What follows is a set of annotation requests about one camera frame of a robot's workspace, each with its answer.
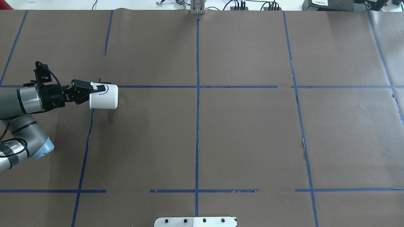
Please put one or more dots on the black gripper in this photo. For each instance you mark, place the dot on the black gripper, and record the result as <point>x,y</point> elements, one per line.
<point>54,95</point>

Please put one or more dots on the white smiley face mug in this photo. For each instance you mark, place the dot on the white smiley face mug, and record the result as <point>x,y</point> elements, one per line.
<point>105,100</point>

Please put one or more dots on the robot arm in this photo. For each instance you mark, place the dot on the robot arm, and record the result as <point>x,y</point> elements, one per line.
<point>18,106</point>

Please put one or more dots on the aluminium frame post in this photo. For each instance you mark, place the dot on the aluminium frame post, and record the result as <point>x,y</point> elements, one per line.
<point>197,7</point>

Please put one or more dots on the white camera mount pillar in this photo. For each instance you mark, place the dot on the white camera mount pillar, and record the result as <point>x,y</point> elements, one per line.
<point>196,222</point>

